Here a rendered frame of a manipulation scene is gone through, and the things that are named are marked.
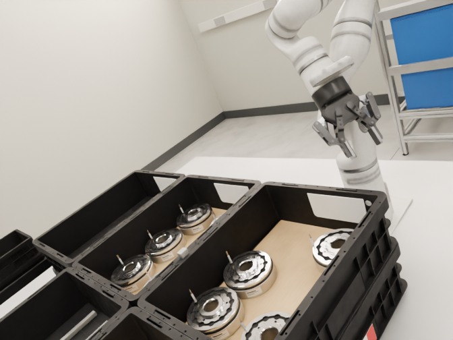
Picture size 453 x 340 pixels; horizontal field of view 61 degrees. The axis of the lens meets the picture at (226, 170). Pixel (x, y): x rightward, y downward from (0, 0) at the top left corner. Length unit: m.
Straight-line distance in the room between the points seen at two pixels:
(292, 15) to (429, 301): 0.62
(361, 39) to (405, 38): 1.52
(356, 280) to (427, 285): 0.24
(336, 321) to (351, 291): 0.06
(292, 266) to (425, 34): 1.86
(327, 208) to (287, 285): 0.18
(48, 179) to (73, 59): 1.13
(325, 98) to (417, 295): 0.43
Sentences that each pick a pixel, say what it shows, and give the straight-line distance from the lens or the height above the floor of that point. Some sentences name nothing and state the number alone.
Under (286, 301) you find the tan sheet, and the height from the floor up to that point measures 0.83.
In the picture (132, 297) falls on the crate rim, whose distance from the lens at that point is 0.75.
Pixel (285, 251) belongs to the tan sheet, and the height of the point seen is 0.83.
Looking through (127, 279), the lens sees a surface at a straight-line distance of 0.94.
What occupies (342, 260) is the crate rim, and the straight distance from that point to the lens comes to 0.62.
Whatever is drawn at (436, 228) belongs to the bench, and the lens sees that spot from 1.02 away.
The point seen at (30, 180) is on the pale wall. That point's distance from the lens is 3.71.
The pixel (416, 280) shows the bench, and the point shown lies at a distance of 0.90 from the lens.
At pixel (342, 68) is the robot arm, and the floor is 1.14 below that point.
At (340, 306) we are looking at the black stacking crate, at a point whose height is 0.86.
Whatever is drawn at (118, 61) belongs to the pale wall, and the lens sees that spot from 4.12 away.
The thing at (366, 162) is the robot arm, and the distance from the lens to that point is 0.93.
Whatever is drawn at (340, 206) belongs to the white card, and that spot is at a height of 0.90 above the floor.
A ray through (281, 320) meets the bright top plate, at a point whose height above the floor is 0.86.
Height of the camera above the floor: 1.33
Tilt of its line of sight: 23 degrees down
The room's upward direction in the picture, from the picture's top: 23 degrees counter-clockwise
